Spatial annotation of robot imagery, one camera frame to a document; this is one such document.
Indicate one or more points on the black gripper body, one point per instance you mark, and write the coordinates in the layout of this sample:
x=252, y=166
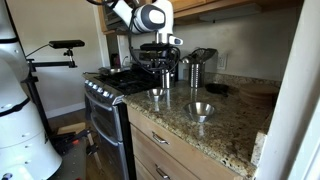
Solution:
x=163, y=60

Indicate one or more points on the small stainless steel bowl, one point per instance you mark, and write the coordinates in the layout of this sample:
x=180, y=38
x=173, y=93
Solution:
x=199, y=111
x=156, y=94

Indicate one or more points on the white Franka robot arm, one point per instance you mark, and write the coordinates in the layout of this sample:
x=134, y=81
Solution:
x=20, y=133

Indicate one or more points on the perforated steel utensil holder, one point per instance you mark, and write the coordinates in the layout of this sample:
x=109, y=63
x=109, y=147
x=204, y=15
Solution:
x=168, y=82
x=196, y=75

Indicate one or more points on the metal ladle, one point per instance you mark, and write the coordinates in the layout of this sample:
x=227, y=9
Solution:
x=186, y=60

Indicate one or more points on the steel frying pan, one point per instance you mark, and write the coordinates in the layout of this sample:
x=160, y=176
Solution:
x=111, y=70

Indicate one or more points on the stainless steel stove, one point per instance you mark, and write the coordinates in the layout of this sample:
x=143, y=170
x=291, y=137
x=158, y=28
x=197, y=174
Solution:
x=106, y=123

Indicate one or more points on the kitchen base cabinet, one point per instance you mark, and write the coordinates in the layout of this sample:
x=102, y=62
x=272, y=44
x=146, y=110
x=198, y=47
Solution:
x=173, y=156

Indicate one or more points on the stack of round wooden trivets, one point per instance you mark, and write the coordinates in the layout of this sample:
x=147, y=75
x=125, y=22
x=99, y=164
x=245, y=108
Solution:
x=258, y=95

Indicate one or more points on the black red clamp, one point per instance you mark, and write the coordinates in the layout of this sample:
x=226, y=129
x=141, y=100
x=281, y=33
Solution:
x=76, y=136

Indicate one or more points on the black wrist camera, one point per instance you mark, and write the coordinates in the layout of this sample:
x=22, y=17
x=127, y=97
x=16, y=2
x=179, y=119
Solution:
x=155, y=46

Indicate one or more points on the white wall outlet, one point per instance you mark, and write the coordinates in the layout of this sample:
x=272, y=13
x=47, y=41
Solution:
x=222, y=61

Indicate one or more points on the wooden wall cabinet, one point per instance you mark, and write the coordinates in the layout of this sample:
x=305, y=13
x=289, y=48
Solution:
x=213, y=5

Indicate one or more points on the black stereo camera bar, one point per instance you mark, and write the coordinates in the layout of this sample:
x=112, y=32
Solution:
x=66, y=44

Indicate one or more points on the black camera stand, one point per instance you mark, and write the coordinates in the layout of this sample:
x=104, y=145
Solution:
x=33, y=86

